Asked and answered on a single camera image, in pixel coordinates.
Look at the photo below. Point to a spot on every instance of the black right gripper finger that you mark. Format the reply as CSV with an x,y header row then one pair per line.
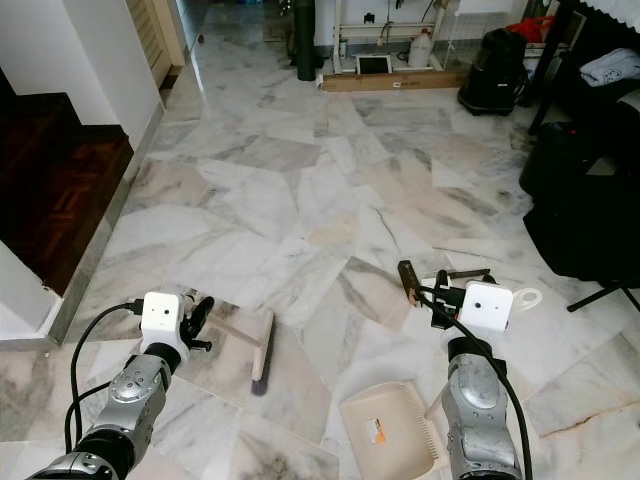
x,y
438,284
468,281

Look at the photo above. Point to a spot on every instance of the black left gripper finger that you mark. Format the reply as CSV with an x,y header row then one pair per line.
x,y
192,305
206,305

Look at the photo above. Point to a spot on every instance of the beige hand broom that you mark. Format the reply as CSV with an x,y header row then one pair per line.
x,y
263,355

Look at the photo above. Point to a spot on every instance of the dark brown stick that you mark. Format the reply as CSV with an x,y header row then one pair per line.
x,y
460,272

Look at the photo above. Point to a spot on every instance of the round black bag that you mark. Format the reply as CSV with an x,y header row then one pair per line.
x,y
558,155

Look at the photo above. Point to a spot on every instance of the dark wooden staircase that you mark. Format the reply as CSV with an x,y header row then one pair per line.
x,y
60,190

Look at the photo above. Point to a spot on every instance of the white framed tablet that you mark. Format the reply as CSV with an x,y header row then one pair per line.
x,y
373,65

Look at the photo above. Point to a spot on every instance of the white plastic jug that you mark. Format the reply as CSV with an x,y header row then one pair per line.
x,y
420,50

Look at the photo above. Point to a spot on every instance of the grey folded cloth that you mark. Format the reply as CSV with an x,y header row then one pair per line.
x,y
610,68

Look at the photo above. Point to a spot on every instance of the red bag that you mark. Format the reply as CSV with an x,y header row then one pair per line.
x,y
532,27

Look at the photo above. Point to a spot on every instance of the wooden louvre door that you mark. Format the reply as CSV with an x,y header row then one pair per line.
x,y
160,35

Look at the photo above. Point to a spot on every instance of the black upright pipe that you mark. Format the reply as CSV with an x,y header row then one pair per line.
x,y
305,38

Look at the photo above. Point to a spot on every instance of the white lace cloth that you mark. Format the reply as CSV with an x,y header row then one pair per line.
x,y
610,8

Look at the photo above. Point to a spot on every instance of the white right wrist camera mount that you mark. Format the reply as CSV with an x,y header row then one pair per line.
x,y
488,306

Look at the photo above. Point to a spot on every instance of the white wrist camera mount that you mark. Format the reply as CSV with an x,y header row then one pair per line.
x,y
488,306
160,315

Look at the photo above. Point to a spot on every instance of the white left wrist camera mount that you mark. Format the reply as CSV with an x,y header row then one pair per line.
x,y
160,315

